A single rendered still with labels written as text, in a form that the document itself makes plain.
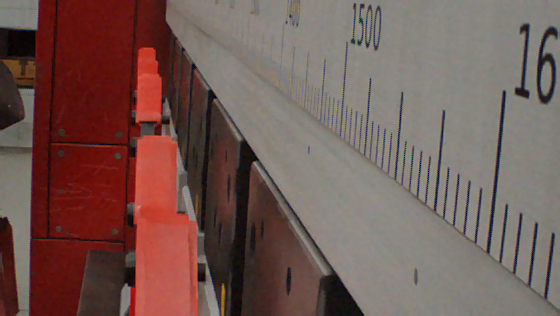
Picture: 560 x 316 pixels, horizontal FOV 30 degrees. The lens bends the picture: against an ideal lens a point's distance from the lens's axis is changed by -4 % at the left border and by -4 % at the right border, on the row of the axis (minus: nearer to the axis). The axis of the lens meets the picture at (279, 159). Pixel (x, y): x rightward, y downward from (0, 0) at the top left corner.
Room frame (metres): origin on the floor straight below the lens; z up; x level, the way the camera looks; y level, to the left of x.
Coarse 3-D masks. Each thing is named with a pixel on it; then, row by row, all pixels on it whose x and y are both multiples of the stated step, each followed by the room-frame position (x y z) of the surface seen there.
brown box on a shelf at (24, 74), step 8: (8, 64) 3.13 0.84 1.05; (16, 64) 3.14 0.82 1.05; (24, 64) 3.15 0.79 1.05; (32, 64) 3.15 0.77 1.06; (16, 72) 3.14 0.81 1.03; (24, 72) 3.15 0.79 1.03; (32, 72) 3.15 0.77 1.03; (16, 80) 3.14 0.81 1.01; (24, 80) 3.15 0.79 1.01; (32, 80) 3.15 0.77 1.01; (24, 88) 3.13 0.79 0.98; (32, 88) 3.13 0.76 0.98
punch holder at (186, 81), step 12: (192, 60) 0.85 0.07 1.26; (192, 72) 0.82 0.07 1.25; (180, 84) 0.96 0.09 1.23; (192, 84) 0.82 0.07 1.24; (180, 96) 0.95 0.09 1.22; (180, 108) 0.93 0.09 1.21; (180, 120) 0.92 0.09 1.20; (180, 132) 0.91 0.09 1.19; (180, 144) 0.89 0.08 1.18; (180, 156) 0.90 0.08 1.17; (180, 168) 0.84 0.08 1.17; (180, 180) 0.82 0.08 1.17; (180, 192) 0.82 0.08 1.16; (180, 204) 0.82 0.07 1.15
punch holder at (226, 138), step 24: (216, 120) 0.53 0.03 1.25; (216, 144) 0.52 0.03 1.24; (240, 144) 0.42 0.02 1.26; (216, 168) 0.51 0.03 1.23; (240, 168) 0.42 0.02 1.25; (216, 192) 0.51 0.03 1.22; (240, 192) 0.42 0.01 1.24; (216, 216) 0.51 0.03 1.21; (240, 216) 0.42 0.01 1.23; (216, 240) 0.49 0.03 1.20; (240, 240) 0.42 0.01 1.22; (216, 264) 0.48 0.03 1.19; (240, 264) 0.42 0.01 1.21; (216, 288) 0.48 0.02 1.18; (240, 288) 0.42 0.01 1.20; (216, 312) 0.47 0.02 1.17; (240, 312) 0.42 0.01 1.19
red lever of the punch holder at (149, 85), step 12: (144, 84) 0.96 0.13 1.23; (156, 84) 0.96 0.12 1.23; (144, 96) 0.95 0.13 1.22; (156, 96) 0.95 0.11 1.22; (144, 108) 0.94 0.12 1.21; (156, 108) 0.94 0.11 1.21; (144, 120) 0.93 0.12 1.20; (156, 120) 0.93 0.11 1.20; (144, 132) 0.92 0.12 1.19; (132, 144) 0.91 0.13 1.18; (132, 156) 0.91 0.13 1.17
